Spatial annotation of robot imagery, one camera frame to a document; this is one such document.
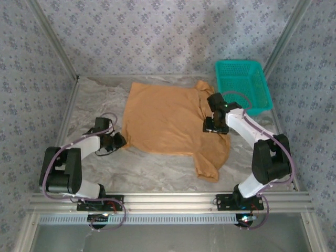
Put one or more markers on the tan t-shirt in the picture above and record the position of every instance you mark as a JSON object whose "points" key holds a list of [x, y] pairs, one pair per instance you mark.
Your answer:
{"points": [[162, 118]]}

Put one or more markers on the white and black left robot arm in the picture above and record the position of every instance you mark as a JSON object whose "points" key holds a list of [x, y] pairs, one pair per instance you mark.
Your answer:
{"points": [[86, 144]]}

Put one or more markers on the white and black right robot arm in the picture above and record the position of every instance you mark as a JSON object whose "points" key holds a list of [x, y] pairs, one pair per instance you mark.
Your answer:
{"points": [[240, 123]]}

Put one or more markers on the teal plastic basket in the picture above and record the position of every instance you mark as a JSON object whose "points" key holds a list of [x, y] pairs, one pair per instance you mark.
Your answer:
{"points": [[241, 86]]}

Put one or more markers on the black controller board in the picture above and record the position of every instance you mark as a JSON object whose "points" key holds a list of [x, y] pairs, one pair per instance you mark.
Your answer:
{"points": [[242, 221], [95, 218]]}

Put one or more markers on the aluminium frame bar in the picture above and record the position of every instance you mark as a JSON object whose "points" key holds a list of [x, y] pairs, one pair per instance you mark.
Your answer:
{"points": [[276, 116], [284, 34], [56, 44], [312, 233], [26, 233], [67, 113]]}

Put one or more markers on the wide grooved aluminium rail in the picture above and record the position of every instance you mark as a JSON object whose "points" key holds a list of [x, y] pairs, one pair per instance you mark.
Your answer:
{"points": [[170, 202]]}

